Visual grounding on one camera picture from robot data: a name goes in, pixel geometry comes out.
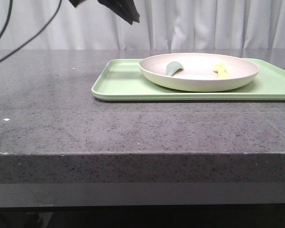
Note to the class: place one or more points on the white curtain backdrop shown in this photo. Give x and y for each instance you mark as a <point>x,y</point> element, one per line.
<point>164,25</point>

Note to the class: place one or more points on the yellow plastic fork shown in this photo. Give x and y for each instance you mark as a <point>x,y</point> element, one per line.
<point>221,70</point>

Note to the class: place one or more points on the light green serving tray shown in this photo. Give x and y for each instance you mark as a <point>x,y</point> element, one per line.
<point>121,80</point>

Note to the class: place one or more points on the green plastic spoon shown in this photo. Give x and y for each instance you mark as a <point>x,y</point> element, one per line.
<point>173,67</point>

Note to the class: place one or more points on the beige round plate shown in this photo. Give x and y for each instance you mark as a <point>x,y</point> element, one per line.
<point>197,74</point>

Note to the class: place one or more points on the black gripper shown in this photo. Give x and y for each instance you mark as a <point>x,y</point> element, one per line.
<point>125,9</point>

